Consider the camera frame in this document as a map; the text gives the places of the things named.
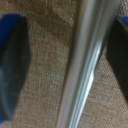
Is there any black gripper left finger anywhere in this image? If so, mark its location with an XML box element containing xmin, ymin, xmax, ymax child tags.
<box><xmin>0</xmin><ymin>13</ymin><xmax>32</xmax><ymax>123</ymax></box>

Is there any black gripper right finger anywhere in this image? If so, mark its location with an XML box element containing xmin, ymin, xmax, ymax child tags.
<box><xmin>105</xmin><ymin>16</ymin><xmax>128</xmax><ymax>112</ymax></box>

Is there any silver metal drawer handle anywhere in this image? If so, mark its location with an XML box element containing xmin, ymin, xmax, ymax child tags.
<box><xmin>54</xmin><ymin>0</ymin><xmax>121</xmax><ymax>128</ymax></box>

